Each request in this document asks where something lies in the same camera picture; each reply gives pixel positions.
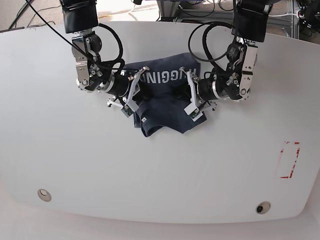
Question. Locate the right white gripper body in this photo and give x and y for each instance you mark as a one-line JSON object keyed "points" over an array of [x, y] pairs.
{"points": [[127, 98]]}

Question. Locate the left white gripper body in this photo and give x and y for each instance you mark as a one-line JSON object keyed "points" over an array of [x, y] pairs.
{"points": [[196, 102]]}

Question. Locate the dark blue t-shirt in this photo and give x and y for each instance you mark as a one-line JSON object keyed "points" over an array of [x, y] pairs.
{"points": [[164, 94]]}

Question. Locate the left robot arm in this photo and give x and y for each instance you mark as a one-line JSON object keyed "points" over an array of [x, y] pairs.
{"points": [[232, 73]]}

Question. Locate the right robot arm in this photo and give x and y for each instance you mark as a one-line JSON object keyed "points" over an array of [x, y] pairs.
{"points": [[93, 74]]}

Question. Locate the red tape rectangle marking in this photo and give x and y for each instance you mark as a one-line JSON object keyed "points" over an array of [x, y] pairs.
{"points": [[288, 158]]}

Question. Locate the right table grommet hole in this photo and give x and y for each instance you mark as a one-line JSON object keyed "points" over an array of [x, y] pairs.
{"points": [[263, 207]]}

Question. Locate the table grommet hole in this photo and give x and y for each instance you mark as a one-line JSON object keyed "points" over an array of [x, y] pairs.
{"points": [[44, 195], [263, 207]]}

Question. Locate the left table grommet hole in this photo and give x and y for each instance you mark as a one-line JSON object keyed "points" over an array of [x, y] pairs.
{"points": [[44, 195]]}

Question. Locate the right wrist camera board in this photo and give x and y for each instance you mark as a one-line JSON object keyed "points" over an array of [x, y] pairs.
{"points": [[127, 111]]}

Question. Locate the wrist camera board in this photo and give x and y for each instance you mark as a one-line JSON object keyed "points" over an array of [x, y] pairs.
{"points": [[127, 111], [195, 115]]}

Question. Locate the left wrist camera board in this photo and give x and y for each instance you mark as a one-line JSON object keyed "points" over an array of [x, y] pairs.
{"points": [[195, 115]]}

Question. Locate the aluminium frame rail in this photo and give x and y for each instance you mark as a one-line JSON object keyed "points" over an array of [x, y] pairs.
{"points": [[283, 17]]}

